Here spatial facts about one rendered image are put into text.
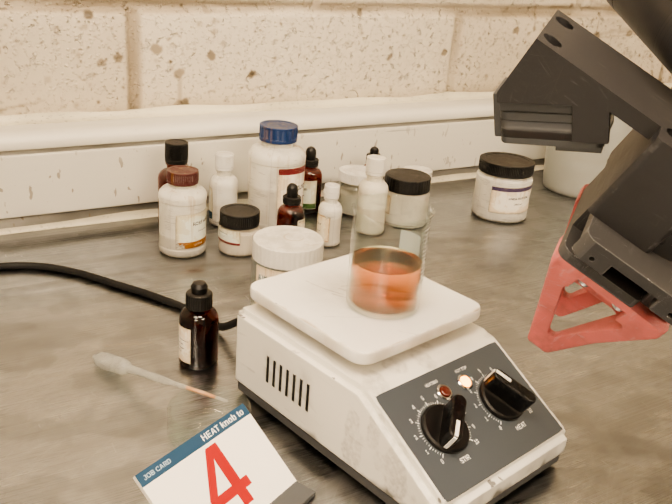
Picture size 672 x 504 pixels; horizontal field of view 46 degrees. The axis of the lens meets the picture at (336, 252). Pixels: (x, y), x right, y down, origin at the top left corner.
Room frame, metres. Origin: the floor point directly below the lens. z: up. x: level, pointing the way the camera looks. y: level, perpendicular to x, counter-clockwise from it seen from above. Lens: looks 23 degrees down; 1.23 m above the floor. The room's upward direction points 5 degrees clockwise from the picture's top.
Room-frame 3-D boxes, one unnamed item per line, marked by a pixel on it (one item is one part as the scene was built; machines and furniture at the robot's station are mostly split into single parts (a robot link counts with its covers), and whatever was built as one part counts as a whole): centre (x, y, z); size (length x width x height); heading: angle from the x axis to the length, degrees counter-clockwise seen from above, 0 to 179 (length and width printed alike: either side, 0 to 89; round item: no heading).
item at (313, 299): (0.49, -0.02, 0.98); 0.12 x 0.12 x 0.01; 44
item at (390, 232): (0.48, -0.03, 1.02); 0.06 x 0.05 x 0.08; 168
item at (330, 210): (0.79, 0.01, 0.93); 0.03 x 0.03 x 0.07
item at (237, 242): (0.75, 0.10, 0.92); 0.04 x 0.04 x 0.04
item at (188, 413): (0.44, 0.07, 0.91); 0.06 x 0.06 x 0.02
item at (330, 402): (0.47, -0.04, 0.94); 0.22 x 0.13 x 0.08; 44
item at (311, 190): (0.89, 0.04, 0.94); 0.03 x 0.03 x 0.08
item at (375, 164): (0.84, -0.04, 0.94); 0.03 x 0.03 x 0.09
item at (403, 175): (0.88, -0.08, 0.93); 0.05 x 0.05 x 0.06
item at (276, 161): (0.84, 0.07, 0.96); 0.06 x 0.06 x 0.11
